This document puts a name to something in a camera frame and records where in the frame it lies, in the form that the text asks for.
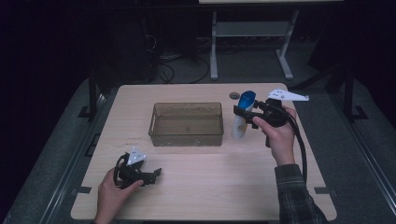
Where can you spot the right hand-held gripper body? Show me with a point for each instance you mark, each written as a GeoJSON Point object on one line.
{"type": "Point", "coordinates": [275, 113]}

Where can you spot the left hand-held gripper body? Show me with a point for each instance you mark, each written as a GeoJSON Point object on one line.
{"type": "Point", "coordinates": [132, 168]}

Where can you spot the white blue shampoo bottle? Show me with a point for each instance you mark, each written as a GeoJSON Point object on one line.
{"type": "Point", "coordinates": [239, 129]}

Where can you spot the person's right hand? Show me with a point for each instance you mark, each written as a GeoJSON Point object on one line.
{"type": "Point", "coordinates": [281, 143]}

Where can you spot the person's left hand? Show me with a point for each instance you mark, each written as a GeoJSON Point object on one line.
{"type": "Point", "coordinates": [109, 200]}

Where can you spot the black tape piece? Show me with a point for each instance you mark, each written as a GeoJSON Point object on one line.
{"type": "Point", "coordinates": [82, 189]}
{"type": "Point", "coordinates": [321, 190]}

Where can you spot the transparent brown plastic box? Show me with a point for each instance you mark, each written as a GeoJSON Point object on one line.
{"type": "Point", "coordinates": [186, 126]}

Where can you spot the black metal stand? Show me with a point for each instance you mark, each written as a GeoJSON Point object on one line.
{"type": "Point", "coordinates": [349, 93]}
{"type": "Point", "coordinates": [92, 93]}

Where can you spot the aluminium floor rail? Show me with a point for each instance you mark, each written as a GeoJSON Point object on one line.
{"type": "Point", "coordinates": [71, 155]}
{"type": "Point", "coordinates": [364, 143]}

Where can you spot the white desk frame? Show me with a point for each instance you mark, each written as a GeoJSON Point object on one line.
{"type": "Point", "coordinates": [249, 29]}

